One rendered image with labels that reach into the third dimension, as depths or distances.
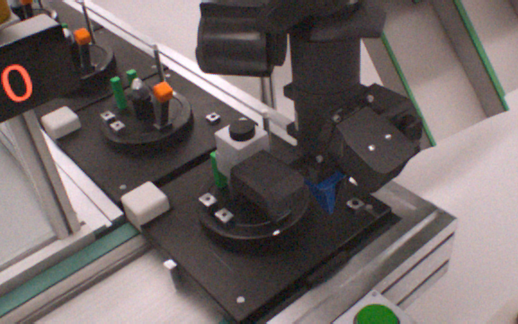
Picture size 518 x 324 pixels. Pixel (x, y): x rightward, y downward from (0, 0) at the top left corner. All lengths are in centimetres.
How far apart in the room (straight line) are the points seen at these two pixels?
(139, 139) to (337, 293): 36
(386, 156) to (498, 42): 48
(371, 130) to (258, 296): 24
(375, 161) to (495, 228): 43
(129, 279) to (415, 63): 47
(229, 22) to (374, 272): 33
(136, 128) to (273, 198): 43
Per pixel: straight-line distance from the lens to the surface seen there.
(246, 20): 48
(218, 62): 48
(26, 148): 69
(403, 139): 49
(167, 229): 72
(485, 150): 101
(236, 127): 65
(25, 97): 61
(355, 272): 67
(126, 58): 110
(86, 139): 91
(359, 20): 45
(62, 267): 76
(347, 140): 47
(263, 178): 48
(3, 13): 58
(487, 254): 84
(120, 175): 82
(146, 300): 73
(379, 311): 62
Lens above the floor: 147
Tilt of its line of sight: 40 degrees down
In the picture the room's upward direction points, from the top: 7 degrees counter-clockwise
